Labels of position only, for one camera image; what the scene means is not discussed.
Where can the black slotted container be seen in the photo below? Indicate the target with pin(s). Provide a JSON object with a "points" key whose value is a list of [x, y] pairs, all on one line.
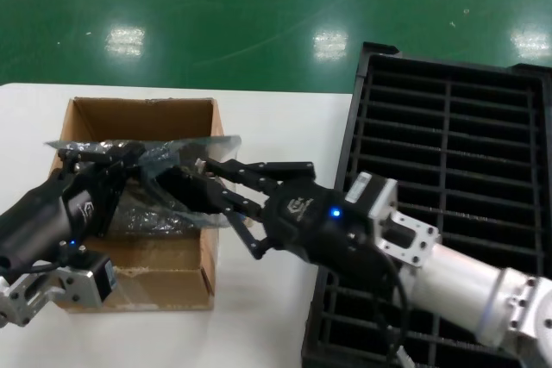
{"points": [[448, 126]]}

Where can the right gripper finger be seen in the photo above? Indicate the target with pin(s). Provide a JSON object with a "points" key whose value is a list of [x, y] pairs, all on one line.
{"points": [[241, 208], [267, 172]]}

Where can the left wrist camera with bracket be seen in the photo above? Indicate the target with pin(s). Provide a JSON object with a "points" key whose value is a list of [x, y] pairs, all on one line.
{"points": [[92, 277]]}

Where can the dark antistatic bag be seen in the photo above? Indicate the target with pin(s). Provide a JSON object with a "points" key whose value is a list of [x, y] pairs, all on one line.
{"points": [[172, 148]]}

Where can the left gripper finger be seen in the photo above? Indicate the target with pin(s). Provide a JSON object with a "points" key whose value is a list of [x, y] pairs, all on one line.
{"points": [[99, 157], [113, 204]]}

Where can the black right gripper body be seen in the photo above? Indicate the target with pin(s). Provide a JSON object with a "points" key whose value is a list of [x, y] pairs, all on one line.
{"points": [[319, 226]]}

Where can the brown cardboard box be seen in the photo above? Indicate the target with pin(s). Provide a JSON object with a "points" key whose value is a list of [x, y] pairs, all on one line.
{"points": [[142, 118]]}

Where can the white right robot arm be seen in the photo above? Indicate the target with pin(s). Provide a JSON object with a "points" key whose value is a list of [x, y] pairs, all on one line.
{"points": [[457, 282]]}

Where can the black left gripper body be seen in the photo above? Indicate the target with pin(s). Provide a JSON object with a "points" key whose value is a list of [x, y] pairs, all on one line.
{"points": [[56, 213]]}

